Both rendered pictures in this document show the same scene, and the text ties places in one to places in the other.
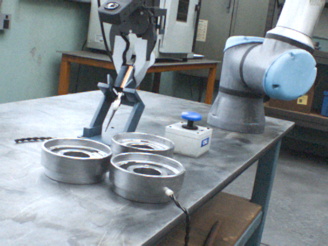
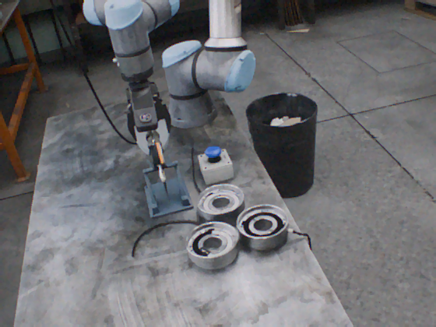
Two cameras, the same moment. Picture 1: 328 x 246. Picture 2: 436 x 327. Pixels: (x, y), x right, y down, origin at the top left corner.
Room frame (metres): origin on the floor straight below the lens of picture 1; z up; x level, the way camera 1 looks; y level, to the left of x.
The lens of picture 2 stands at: (0.03, 0.46, 1.48)
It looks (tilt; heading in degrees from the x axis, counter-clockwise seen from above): 34 degrees down; 328
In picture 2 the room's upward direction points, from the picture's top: 10 degrees counter-clockwise
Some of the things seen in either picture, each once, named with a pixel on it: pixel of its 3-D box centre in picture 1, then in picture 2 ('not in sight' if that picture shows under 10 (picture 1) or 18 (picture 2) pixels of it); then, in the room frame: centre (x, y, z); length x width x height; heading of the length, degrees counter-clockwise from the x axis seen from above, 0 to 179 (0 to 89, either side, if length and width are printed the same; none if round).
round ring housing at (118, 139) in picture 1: (142, 152); (221, 205); (0.75, 0.02, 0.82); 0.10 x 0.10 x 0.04
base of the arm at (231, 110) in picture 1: (238, 107); (190, 101); (1.18, -0.20, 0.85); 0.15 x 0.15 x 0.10
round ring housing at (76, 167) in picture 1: (76, 160); (212, 246); (0.65, 0.11, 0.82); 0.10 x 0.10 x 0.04
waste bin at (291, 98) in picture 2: not in sight; (284, 146); (1.53, -0.87, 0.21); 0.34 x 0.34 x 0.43
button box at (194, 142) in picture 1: (189, 137); (215, 165); (0.88, -0.06, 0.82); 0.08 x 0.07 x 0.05; 156
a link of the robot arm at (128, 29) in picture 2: not in sight; (128, 24); (0.91, 0.07, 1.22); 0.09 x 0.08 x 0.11; 115
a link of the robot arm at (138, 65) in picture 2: not in sight; (133, 60); (0.91, 0.07, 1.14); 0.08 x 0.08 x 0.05
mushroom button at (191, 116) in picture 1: (190, 125); (214, 157); (0.87, -0.06, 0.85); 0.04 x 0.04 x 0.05
